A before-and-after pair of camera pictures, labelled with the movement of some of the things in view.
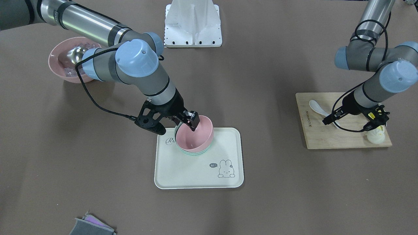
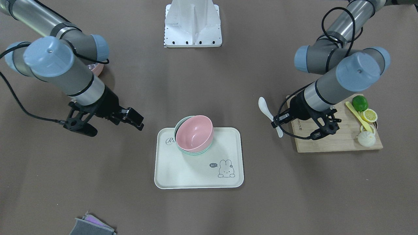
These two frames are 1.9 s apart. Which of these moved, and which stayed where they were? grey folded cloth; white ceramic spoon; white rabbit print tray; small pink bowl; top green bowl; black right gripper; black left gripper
Moved: white ceramic spoon; black left gripper; black right gripper
Stayed: small pink bowl; white rabbit print tray; grey folded cloth; top green bowl
